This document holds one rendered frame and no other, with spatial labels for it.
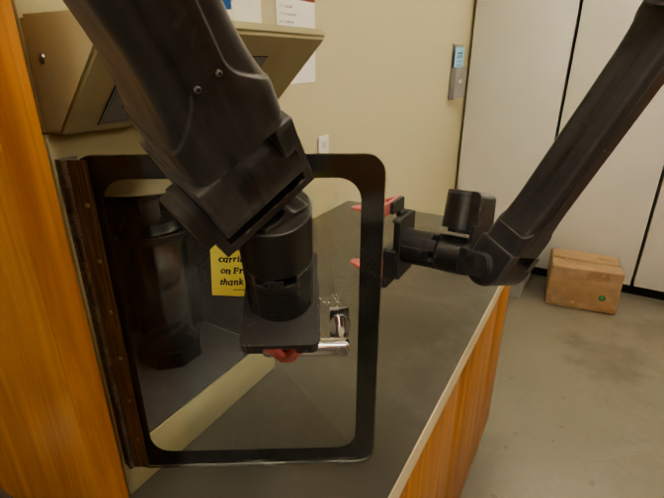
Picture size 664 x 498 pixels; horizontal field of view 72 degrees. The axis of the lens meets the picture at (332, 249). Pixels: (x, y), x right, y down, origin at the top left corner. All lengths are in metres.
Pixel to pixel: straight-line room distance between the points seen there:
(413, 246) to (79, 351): 0.47
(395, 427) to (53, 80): 0.63
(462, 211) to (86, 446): 0.54
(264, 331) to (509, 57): 3.13
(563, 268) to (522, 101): 1.12
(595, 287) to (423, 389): 2.49
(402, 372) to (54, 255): 0.64
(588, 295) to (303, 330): 2.97
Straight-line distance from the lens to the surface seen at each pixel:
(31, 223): 0.41
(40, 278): 0.42
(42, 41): 0.48
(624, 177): 3.43
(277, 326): 0.39
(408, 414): 0.80
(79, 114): 0.48
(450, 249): 0.70
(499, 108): 3.42
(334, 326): 0.52
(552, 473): 2.14
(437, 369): 0.90
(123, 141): 0.56
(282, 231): 0.31
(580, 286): 3.25
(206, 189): 0.24
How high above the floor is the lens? 1.47
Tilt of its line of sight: 23 degrees down
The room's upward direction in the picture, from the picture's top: straight up
